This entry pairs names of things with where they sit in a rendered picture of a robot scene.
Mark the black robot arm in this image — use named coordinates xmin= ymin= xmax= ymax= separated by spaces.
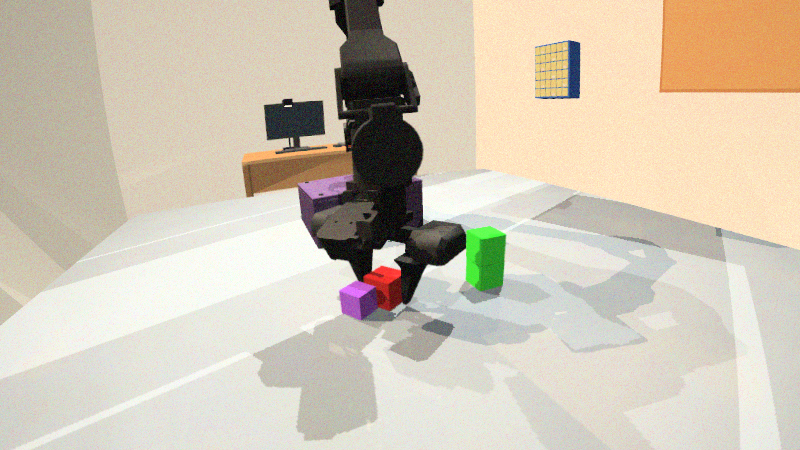
xmin=317 ymin=0 xmax=424 ymax=264

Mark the green cube block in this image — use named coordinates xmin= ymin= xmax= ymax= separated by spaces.
xmin=466 ymin=226 xmax=507 ymax=266
xmin=466 ymin=257 xmax=504 ymax=292

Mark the red block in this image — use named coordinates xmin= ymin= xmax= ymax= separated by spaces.
xmin=363 ymin=266 xmax=403 ymax=311

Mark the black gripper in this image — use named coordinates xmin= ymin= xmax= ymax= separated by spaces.
xmin=310 ymin=171 xmax=466 ymax=305

